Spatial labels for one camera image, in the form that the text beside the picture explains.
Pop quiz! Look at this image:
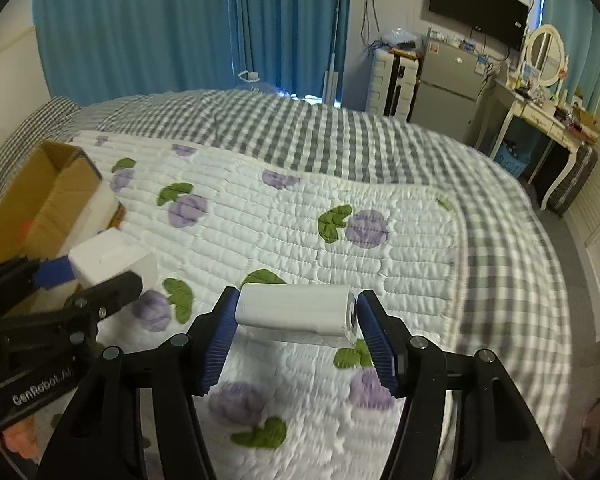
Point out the cream padded headboard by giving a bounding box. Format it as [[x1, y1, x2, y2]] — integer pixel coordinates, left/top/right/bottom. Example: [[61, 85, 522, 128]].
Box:
[[0, 25, 51, 171]]

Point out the black wall cable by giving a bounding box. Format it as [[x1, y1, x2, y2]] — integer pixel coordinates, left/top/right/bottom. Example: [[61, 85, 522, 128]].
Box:
[[361, 0, 376, 53]]

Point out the person's left hand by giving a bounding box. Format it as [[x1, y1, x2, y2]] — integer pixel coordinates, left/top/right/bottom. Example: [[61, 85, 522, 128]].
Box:
[[2, 420, 38, 456]]

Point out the white floral quilted mat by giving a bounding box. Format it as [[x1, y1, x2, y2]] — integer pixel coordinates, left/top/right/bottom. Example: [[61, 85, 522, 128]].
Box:
[[35, 130, 468, 480]]

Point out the clear plastic bag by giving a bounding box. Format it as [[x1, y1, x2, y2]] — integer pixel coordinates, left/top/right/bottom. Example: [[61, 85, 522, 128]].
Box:
[[382, 27, 421, 51]]

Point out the white flat mop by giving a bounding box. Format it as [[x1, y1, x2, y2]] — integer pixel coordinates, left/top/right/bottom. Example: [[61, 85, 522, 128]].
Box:
[[322, 0, 343, 106]]

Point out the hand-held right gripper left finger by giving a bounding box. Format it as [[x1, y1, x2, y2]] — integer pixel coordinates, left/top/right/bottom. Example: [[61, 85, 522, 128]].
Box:
[[47, 286, 241, 480]]

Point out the white ribbed suitcase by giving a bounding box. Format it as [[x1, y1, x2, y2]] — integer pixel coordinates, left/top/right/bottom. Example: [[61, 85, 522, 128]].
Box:
[[367, 50, 423, 121]]

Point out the white charger block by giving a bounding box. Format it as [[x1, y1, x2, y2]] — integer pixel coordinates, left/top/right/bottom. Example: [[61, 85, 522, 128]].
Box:
[[69, 229, 158, 293]]

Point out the white dressing table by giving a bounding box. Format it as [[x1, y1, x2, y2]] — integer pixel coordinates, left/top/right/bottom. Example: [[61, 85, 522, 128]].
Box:
[[475, 80, 593, 211]]

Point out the oval white vanity mirror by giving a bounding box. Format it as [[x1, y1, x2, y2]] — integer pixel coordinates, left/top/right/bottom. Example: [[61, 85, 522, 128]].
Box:
[[522, 24, 567, 88]]

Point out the dark hard suitcase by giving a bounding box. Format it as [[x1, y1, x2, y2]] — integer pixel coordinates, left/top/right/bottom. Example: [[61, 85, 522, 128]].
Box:
[[545, 142, 598, 218]]

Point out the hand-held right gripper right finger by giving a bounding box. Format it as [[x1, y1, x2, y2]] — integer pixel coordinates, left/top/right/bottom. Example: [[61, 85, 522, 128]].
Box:
[[356, 289, 561, 480]]

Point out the blue storage basket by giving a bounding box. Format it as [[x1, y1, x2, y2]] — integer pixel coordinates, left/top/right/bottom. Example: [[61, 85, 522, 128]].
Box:
[[495, 140, 526, 178]]

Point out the cardboard box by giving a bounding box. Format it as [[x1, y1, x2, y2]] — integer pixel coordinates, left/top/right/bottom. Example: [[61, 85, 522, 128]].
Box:
[[0, 140, 126, 311]]

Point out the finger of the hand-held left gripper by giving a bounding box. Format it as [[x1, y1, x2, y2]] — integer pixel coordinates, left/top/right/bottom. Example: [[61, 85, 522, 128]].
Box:
[[0, 255, 76, 316], [65, 271, 145, 333]]

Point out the grey small fridge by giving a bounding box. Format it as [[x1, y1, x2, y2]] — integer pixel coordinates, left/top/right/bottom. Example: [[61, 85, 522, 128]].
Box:
[[410, 37, 493, 143]]

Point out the black wall television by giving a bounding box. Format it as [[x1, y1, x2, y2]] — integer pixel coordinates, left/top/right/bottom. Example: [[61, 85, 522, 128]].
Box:
[[428, 0, 530, 52]]

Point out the teal curtain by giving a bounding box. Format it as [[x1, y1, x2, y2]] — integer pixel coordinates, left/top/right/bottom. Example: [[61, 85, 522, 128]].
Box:
[[32, 0, 241, 106], [540, 0, 600, 111], [227, 0, 353, 103]]

